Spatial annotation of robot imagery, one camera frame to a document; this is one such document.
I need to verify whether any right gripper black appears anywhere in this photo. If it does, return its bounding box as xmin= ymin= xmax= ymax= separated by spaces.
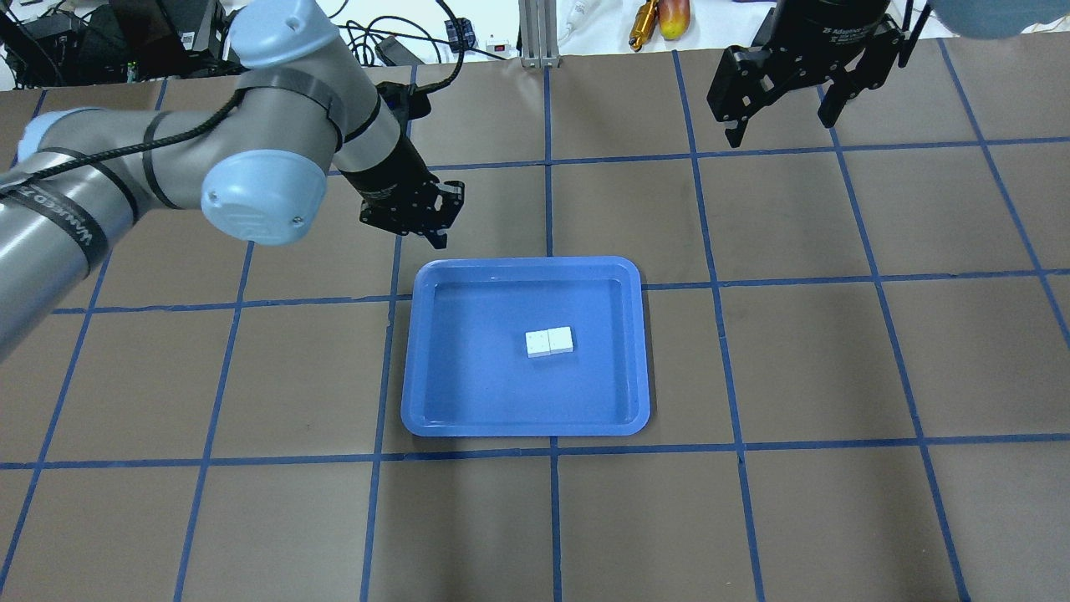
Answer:
xmin=706 ymin=1 xmax=907 ymax=149

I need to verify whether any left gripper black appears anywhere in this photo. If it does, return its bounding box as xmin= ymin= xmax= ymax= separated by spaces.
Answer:
xmin=340 ymin=138 xmax=467 ymax=250

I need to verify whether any white block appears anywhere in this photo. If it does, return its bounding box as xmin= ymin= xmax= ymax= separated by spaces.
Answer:
xmin=525 ymin=330 xmax=552 ymax=358
xmin=547 ymin=325 xmax=576 ymax=355

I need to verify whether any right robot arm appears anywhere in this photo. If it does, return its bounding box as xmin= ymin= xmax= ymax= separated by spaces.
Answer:
xmin=413 ymin=1 xmax=1067 ymax=221

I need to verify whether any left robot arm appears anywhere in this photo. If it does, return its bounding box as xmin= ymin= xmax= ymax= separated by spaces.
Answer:
xmin=1 ymin=1 xmax=465 ymax=357

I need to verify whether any blue plastic tray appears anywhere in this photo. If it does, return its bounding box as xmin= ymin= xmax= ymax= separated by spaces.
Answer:
xmin=400 ymin=256 xmax=652 ymax=437

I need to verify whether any toy mango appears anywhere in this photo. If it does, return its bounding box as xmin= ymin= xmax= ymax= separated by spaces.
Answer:
xmin=658 ymin=0 xmax=691 ymax=41

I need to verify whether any black power adapter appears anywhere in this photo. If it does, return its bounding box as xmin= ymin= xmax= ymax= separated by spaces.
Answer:
xmin=375 ymin=37 xmax=424 ymax=66

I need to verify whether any small black box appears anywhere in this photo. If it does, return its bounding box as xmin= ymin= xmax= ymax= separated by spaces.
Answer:
xmin=444 ymin=17 xmax=477 ymax=55

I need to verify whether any black cable bundle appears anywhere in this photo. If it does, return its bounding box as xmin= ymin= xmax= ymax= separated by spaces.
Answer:
xmin=334 ymin=0 xmax=511 ymax=70

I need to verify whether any aluminium frame post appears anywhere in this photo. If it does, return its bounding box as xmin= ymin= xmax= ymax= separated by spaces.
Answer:
xmin=517 ymin=0 xmax=561 ymax=70

